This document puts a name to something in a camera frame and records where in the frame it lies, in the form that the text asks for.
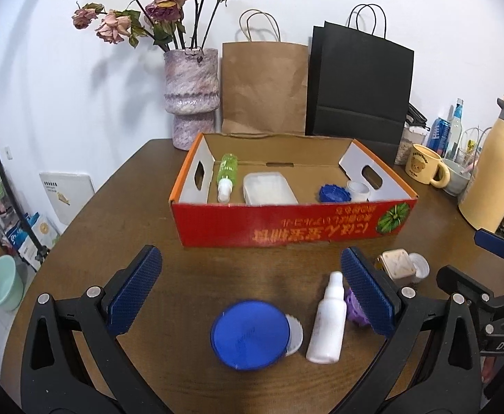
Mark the blue round lid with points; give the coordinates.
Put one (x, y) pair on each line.
(250, 336)

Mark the blue drink can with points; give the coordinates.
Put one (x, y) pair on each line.
(440, 133)

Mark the black light stand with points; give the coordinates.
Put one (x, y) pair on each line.
(41, 252)

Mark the white ridged lid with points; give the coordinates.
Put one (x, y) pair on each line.
(420, 265)

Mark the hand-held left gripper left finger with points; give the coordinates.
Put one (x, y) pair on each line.
(135, 293)

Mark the small white cup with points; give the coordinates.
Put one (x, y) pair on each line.
(359, 192)

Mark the clear bottle with blue cap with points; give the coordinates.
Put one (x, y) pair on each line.
(456, 125)

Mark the brown paper bag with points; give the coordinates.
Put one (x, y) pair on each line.
(265, 86)

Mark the purple ridged lid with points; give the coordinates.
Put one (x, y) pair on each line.
(355, 312)

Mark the glass jar with clip lid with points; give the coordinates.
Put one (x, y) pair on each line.
(407, 146)

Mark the green spray bottle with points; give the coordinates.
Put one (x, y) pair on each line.
(228, 170)

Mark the person's right hand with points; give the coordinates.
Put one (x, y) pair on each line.
(489, 373)

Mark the black paper bag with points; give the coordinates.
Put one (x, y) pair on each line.
(359, 82)

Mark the grey cup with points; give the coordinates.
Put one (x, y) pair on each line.
(456, 181)

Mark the white round cap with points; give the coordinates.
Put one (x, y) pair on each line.
(296, 336)

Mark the translucent plastic box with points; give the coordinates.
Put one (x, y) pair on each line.
(267, 189)

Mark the green plastic basin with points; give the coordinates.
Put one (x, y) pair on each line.
(2, 287)

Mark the yellow thermos jug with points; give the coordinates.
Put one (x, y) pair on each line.
(493, 181)

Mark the yellow bear mug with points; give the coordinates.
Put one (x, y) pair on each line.
(422, 166)

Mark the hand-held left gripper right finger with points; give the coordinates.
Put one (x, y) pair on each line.
(366, 293)

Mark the blue ridged lid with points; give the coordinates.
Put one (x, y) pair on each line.
(333, 194)

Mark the blue and white cartons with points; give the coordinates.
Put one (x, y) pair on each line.
(32, 230)

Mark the white flat carton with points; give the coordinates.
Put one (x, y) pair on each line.
(66, 194)

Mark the pink marbled vase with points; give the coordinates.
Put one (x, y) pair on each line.
(191, 90)

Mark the white square jar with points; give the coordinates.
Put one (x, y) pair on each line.
(398, 265)

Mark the white wall socket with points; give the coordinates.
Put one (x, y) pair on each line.
(7, 151)

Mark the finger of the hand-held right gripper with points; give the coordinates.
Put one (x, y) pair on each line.
(493, 243)
(452, 278)

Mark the red cardboard box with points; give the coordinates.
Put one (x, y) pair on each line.
(278, 228)

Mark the white spray bottle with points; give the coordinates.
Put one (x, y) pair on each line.
(327, 327)

